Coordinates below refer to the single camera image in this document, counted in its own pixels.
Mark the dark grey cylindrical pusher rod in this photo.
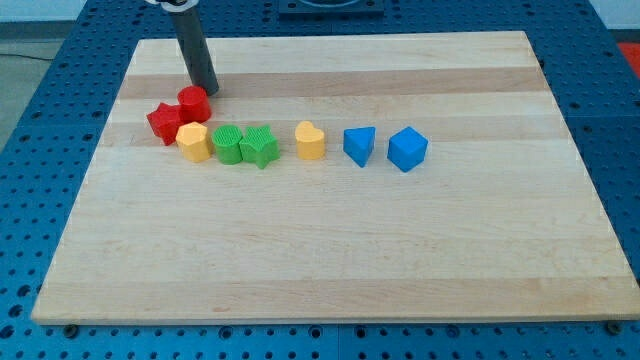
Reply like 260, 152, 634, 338
168, 6, 219, 96

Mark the white pusher mount ring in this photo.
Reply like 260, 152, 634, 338
145, 0, 199, 11

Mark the red star block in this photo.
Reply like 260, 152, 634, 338
146, 103, 183, 146

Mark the green star block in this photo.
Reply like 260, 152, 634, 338
239, 125, 280, 169

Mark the red cylinder block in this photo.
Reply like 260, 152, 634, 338
177, 85, 212, 123

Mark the yellow hexagon block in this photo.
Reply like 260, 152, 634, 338
176, 122, 214, 163

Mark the green cylinder block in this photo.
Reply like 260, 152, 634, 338
212, 124, 243, 165

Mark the yellow heart block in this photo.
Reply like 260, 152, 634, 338
294, 121, 326, 160

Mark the blue triangle block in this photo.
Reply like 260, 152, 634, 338
343, 127, 376, 168

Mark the blue cube block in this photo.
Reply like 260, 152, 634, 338
387, 127, 429, 172

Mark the light wooden board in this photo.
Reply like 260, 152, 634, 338
31, 31, 639, 325

